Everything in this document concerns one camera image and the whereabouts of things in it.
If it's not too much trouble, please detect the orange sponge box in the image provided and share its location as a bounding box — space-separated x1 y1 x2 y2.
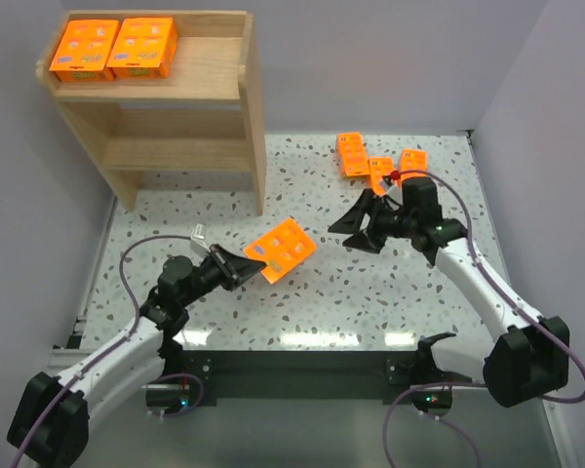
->
368 157 395 196
399 148 427 172
244 217 317 285
49 19 119 83
107 17 178 79
335 133 370 178

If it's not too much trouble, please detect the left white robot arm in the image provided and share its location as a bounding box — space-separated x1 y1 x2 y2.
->
7 244 266 467

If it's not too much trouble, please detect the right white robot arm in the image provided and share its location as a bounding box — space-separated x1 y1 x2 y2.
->
329 175 569 408

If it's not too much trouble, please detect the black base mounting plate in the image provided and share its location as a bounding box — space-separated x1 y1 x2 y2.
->
143 349 472 409

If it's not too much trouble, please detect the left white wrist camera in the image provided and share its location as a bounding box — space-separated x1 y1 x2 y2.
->
190 223 210 257

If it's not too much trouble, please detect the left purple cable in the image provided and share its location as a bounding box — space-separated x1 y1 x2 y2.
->
9 234 206 468

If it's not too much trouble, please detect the aluminium rail frame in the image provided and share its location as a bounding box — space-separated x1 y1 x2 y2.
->
17 130 579 468

